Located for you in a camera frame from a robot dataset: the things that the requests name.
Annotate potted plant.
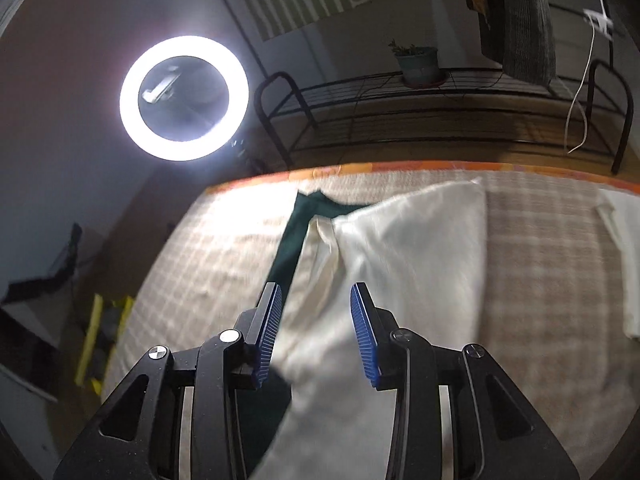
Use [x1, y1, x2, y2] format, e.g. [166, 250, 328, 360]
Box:
[389, 39, 445, 87]

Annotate black metal floor rack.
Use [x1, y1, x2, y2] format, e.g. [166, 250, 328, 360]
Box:
[254, 60, 635, 175]

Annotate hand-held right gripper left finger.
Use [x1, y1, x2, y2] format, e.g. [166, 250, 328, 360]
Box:
[52, 282, 283, 480]

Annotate white folded cloth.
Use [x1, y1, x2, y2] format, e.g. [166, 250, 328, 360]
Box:
[595, 187, 640, 341]

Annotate beige checkered blanket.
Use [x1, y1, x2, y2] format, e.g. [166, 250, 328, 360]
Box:
[100, 160, 640, 480]

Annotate white cable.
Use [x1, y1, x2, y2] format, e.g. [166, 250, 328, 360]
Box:
[565, 15, 598, 155]

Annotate yellow stool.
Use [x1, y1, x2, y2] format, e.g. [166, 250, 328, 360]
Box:
[75, 295, 136, 393]

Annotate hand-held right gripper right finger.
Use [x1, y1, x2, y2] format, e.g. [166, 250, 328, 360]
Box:
[349, 282, 581, 480]

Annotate white garment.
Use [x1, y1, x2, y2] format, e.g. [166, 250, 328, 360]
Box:
[250, 177, 488, 480]

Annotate ring light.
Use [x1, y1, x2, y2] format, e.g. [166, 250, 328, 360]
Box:
[119, 35, 249, 162]

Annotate dark green garment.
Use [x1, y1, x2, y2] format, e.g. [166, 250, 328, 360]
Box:
[240, 190, 376, 466]

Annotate grey knitted garment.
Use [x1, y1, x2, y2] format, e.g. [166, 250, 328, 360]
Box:
[492, 0, 557, 86]

